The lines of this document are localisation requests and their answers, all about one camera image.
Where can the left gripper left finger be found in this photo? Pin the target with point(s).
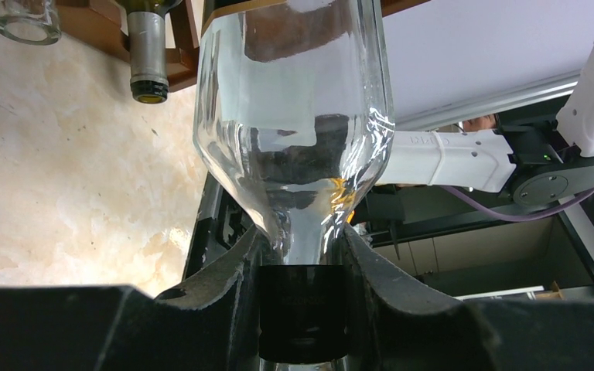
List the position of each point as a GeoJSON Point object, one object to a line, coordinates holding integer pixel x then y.
{"type": "Point", "coordinates": [207, 322]}

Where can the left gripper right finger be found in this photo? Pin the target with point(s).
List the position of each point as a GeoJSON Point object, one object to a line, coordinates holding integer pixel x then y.
{"type": "Point", "coordinates": [396, 322]}

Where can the clear square spirit bottle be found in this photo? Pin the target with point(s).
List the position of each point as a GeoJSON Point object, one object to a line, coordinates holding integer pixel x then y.
{"type": "Point", "coordinates": [293, 119]}

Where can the olive wine bottle grey cap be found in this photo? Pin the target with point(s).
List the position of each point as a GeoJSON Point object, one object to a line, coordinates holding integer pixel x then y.
{"type": "Point", "coordinates": [147, 47]}

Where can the brown wooden wine rack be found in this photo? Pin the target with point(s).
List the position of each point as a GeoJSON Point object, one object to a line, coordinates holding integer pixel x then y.
{"type": "Point", "coordinates": [123, 36]}

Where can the slim clear glass bottle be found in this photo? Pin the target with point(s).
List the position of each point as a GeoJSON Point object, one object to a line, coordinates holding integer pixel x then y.
{"type": "Point", "coordinates": [32, 22]}

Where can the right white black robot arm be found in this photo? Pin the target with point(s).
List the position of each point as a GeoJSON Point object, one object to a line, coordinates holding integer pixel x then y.
{"type": "Point", "coordinates": [532, 164]}

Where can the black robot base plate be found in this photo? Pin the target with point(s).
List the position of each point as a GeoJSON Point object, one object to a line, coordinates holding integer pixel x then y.
{"type": "Point", "coordinates": [220, 223]}

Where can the aluminium frame rail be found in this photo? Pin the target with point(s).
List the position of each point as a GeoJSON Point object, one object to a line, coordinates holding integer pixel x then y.
{"type": "Point", "coordinates": [515, 97]}

